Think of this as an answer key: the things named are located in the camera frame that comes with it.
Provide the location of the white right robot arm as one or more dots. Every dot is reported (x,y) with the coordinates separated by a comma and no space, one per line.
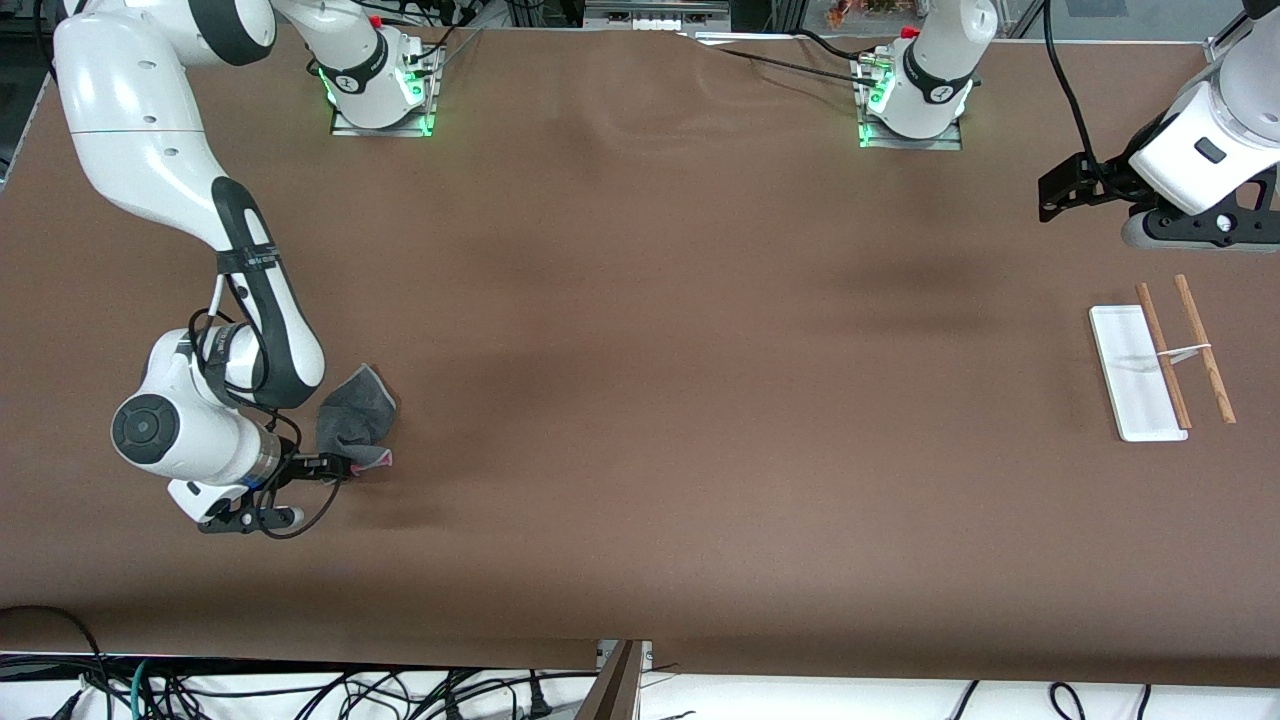
(130,120)

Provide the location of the aluminium frame profile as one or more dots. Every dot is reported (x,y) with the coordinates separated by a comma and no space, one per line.
(1225,45)

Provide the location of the black power plug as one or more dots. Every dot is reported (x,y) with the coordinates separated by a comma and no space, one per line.
(540,703)

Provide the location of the orange clutter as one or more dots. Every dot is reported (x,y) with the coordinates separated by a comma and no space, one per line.
(850,12)

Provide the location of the grey towel with pale edging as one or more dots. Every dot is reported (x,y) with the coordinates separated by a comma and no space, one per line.
(355,410)

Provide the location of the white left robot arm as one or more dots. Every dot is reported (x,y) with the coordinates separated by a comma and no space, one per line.
(940,60)

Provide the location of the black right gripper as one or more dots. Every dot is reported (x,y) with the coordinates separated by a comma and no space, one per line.
(297,465)

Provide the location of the white base wooden towel rack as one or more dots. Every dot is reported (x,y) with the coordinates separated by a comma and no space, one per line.
(1140,380)

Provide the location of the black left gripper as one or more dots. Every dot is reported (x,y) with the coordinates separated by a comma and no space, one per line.
(1117,177)

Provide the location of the white power strip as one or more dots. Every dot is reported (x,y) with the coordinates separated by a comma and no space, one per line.
(655,22)

